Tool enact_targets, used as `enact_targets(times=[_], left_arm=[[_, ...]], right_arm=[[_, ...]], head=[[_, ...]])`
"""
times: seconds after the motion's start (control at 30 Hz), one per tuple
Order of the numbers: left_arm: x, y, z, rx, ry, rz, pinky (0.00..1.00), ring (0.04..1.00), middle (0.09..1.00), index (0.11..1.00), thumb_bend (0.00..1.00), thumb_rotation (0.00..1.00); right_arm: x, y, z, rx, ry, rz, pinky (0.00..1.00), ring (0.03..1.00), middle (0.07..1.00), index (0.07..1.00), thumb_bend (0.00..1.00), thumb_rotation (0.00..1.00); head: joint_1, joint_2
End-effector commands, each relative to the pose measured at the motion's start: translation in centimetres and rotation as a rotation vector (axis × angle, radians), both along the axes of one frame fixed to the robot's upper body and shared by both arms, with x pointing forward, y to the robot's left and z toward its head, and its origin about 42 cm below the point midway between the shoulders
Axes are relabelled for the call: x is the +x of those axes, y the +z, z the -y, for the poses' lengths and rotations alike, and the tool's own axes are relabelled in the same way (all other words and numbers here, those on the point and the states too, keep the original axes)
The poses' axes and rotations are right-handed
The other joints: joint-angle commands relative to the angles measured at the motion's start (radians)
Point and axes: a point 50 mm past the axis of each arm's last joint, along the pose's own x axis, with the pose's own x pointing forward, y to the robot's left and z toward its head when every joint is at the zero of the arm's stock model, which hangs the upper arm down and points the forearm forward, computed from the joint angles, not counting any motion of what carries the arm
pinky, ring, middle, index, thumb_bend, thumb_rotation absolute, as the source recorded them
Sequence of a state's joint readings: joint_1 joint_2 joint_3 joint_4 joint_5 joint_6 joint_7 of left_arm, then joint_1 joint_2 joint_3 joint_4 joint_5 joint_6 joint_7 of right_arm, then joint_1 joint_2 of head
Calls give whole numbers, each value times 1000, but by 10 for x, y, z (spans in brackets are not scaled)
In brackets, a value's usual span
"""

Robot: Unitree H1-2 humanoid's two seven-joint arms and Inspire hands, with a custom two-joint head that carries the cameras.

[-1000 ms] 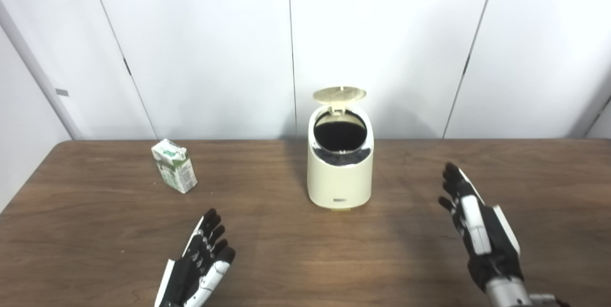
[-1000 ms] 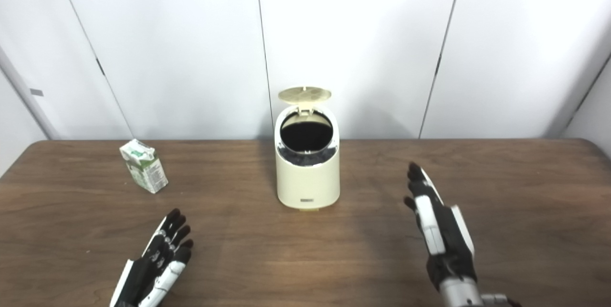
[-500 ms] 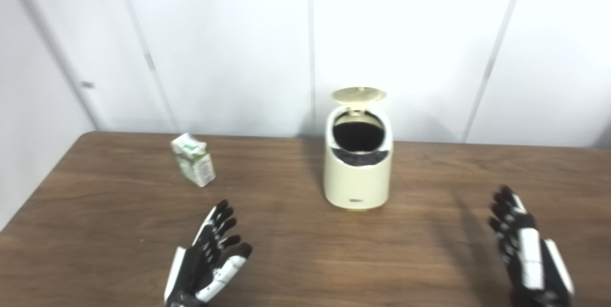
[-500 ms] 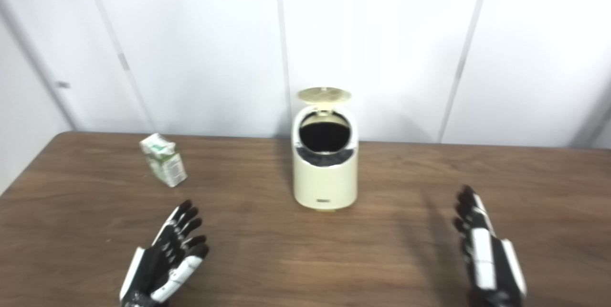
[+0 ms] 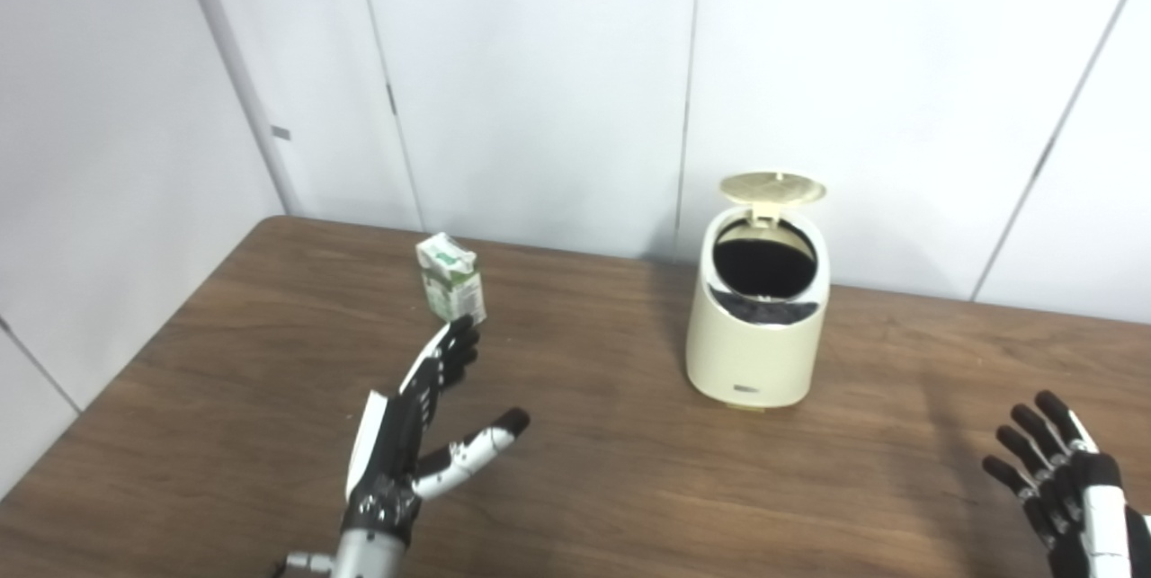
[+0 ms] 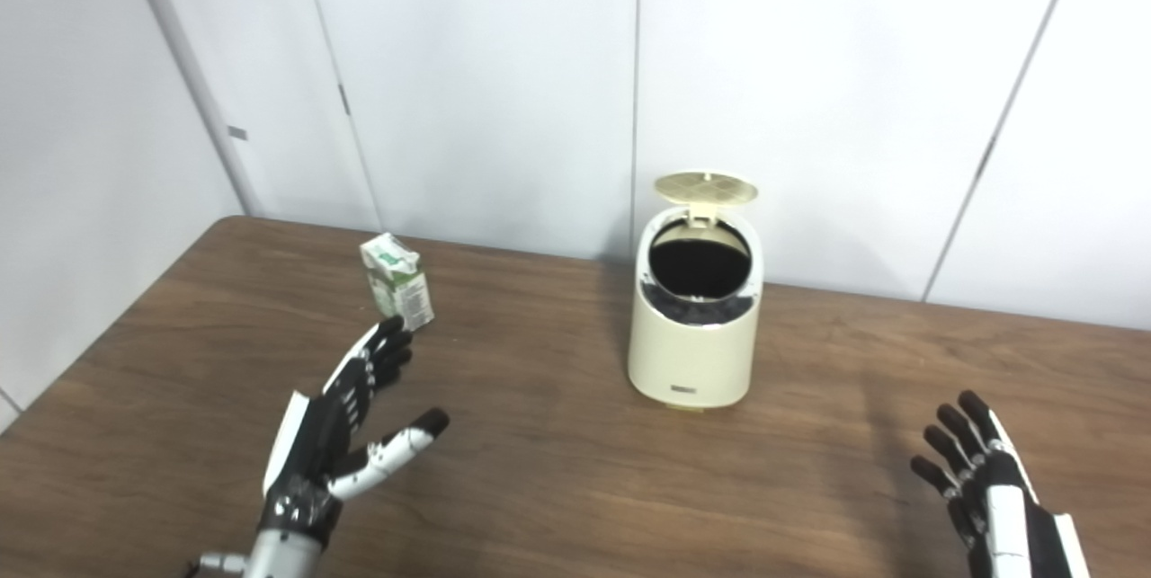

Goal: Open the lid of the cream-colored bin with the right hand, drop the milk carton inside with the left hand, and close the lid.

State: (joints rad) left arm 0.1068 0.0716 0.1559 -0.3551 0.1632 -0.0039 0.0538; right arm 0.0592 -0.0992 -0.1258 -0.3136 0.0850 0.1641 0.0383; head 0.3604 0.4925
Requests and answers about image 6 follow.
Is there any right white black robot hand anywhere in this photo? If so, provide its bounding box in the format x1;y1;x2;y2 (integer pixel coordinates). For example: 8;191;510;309
910;390;1093;578

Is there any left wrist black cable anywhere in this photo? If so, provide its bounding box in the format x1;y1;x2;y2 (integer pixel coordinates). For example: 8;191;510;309
184;553;251;578

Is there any green white milk carton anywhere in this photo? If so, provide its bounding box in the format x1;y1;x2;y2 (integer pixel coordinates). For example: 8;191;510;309
360;232;435;332

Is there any black bin liner bag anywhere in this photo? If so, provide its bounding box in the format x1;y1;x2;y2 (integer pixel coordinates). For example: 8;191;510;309
640;223;758;325

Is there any round cream bin lid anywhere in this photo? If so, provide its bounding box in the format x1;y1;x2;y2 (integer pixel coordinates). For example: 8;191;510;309
654;171;759;221

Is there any cream-colored bin body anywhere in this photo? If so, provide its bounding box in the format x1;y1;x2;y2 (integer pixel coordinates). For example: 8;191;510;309
627;205;764;410

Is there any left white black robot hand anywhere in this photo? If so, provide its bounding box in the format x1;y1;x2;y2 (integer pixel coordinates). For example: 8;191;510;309
261;316;451;547

